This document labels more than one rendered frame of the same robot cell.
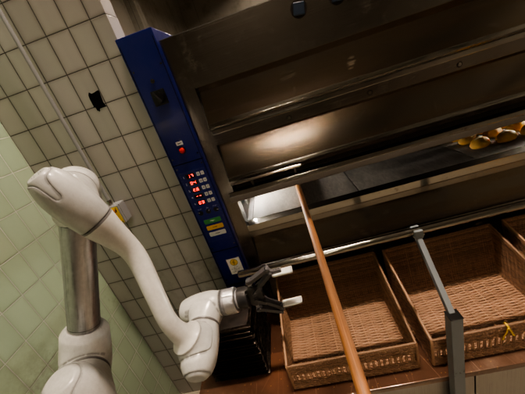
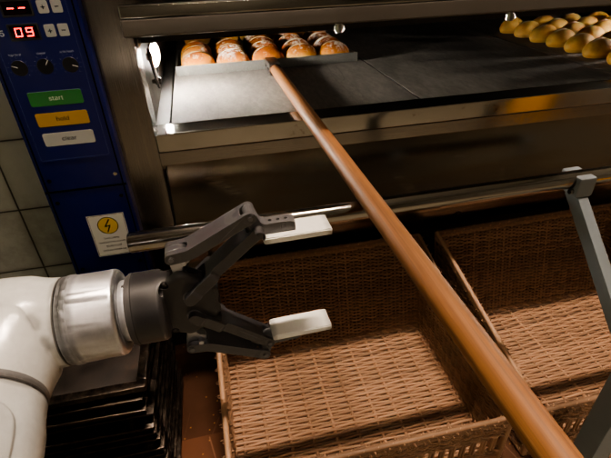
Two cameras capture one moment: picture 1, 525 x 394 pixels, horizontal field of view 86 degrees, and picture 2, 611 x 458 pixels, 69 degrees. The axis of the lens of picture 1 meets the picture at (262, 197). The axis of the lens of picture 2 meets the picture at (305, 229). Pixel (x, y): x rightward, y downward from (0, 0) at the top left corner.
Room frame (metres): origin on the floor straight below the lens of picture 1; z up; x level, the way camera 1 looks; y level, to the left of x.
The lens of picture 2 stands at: (0.42, 0.14, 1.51)
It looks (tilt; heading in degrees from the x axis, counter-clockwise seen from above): 33 degrees down; 340
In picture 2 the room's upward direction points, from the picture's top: 2 degrees counter-clockwise
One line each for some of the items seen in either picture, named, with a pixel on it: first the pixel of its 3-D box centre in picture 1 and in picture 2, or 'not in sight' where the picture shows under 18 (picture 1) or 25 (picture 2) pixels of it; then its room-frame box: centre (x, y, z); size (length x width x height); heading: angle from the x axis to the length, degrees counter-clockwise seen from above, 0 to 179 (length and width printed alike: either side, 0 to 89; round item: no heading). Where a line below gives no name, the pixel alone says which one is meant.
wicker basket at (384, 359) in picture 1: (337, 313); (343, 354); (1.03, -0.17, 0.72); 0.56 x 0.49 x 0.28; 82
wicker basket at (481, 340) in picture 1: (463, 287); (573, 310); (0.95, -0.75, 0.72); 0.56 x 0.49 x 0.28; 83
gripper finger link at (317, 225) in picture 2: (282, 271); (295, 229); (0.78, 0.02, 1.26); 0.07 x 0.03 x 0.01; 83
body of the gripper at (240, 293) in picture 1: (250, 295); (175, 302); (0.80, 0.15, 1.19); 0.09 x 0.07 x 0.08; 83
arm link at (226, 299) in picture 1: (230, 300); (101, 314); (0.81, 0.22, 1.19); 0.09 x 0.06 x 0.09; 173
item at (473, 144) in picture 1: (482, 123); (609, 33); (1.58, -1.40, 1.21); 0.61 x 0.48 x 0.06; 172
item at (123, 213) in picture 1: (116, 213); not in sight; (1.38, 0.73, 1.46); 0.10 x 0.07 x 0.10; 82
